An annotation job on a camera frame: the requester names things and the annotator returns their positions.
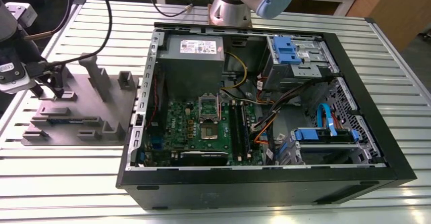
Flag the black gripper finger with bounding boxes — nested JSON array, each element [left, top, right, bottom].
[[28, 70, 52, 100], [49, 63, 67, 100]]

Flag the CPU socket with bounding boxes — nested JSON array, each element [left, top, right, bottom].
[[200, 124, 224, 141]]

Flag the grey parts rack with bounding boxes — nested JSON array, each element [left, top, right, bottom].
[[20, 53, 140, 147]]

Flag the green RAM stick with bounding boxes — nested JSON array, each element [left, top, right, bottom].
[[47, 118, 85, 124]]

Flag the grey power supply unit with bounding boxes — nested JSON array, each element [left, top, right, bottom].
[[157, 34, 225, 99]]

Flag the green motherboard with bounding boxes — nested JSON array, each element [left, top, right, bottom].
[[144, 97, 267, 166]]

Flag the metal socket cover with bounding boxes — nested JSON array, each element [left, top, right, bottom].
[[197, 95, 220, 123]]

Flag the black graphics card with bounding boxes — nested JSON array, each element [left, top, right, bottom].
[[171, 150, 229, 166]]

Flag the black RAM slot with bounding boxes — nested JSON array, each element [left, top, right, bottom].
[[237, 102, 249, 160], [229, 102, 240, 160], [233, 102, 244, 160]]

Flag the black PC case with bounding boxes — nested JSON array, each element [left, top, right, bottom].
[[116, 21, 418, 211]]

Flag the blue plastic drive latch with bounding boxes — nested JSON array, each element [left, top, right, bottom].
[[272, 36, 296, 54], [277, 51, 303, 65]]

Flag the metal drive cage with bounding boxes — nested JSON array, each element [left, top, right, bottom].
[[261, 34, 339, 91]]

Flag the hard disk in blue carrier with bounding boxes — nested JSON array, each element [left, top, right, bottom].
[[289, 127, 360, 146]]

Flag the metal disk bay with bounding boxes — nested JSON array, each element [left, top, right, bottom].
[[275, 127, 384, 168]]

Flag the wooden cabinet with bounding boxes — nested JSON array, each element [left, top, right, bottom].
[[345, 0, 431, 54]]

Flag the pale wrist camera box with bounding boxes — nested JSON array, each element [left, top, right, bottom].
[[0, 62, 27, 94]]

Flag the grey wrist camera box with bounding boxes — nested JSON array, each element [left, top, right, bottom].
[[5, 2, 37, 28]]

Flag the thick black cable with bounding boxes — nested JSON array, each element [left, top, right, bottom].
[[43, 0, 113, 67]]

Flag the yellow wire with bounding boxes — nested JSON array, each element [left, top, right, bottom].
[[220, 51, 248, 90]]

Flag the white black wire bundle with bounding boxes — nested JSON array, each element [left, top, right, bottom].
[[220, 86, 273, 106]]

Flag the multicolour power wires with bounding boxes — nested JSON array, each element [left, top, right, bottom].
[[255, 90, 272, 105]]

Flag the orange wires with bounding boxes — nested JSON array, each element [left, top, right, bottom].
[[251, 130, 271, 147]]

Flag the black cable bundle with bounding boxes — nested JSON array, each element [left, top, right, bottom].
[[251, 75, 335, 132]]

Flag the blue SATA cable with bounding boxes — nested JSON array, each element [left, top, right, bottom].
[[316, 103, 337, 137]]

